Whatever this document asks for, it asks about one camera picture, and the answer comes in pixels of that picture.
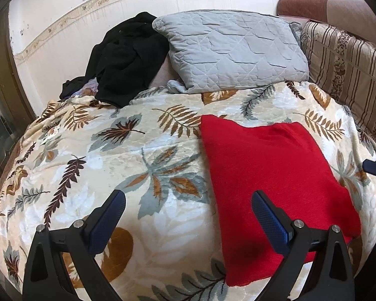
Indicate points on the black garment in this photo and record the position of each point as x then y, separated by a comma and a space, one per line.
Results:
128, 56

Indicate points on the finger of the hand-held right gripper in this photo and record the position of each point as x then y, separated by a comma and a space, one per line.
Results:
371, 165

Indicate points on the dark cloth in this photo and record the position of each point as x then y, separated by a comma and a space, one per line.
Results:
374, 272

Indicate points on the red and blue knitted sweater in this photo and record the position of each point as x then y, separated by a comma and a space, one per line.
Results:
269, 169

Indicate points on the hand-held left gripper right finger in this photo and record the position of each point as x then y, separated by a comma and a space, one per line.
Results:
269, 222

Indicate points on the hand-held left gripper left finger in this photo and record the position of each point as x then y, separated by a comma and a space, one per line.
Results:
108, 219

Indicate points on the pale purple cloth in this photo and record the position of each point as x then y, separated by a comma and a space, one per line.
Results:
88, 87

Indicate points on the striped floral cushion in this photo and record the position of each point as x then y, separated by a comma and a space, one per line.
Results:
347, 69

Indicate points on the grey quilted pillow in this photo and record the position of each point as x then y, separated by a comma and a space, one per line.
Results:
232, 47

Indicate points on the wooden cabinet with glass doors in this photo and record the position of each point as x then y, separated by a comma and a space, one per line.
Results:
3, 84

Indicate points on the brown upholstered headboard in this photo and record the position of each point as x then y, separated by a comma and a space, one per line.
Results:
319, 6

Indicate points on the pale pink pillow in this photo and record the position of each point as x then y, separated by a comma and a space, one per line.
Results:
161, 76

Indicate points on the leaf print blanket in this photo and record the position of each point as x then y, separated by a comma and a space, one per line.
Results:
112, 150

